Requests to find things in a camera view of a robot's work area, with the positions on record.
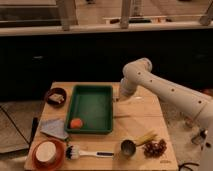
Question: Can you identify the black cable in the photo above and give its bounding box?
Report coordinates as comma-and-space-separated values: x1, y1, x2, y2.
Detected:
0, 105, 31, 145

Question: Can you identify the wooden railing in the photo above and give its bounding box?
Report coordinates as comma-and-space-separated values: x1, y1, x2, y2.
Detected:
0, 0, 213, 36

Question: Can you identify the green plastic tray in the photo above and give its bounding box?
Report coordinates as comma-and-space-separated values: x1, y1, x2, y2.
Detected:
65, 85, 113, 134

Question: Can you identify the white cup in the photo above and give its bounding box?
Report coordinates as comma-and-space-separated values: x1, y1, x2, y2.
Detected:
36, 141, 56, 163

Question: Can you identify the red grape bunch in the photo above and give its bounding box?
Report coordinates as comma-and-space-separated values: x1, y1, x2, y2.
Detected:
143, 139, 167, 158

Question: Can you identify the orange fruit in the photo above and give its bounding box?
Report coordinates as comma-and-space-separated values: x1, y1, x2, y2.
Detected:
70, 118, 83, 129

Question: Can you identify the pale sponge in bowl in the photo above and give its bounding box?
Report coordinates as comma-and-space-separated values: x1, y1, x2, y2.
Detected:
49, 94, 64, 103

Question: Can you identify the blue folded cloth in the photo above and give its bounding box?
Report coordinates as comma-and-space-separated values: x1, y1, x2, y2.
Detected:
40, 119, 68, 140

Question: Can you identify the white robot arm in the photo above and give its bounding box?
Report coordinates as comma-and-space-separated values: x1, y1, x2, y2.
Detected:
119, 58, 213, 171

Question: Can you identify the dark brown bowl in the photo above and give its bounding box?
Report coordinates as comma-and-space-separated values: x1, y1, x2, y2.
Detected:
44, 87, 67, 107

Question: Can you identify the yellow banana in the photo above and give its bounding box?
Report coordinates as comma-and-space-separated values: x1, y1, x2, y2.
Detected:
135, 131, 156, 146

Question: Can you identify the white dish brush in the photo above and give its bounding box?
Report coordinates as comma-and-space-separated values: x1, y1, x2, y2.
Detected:
66, 145, 114, 159

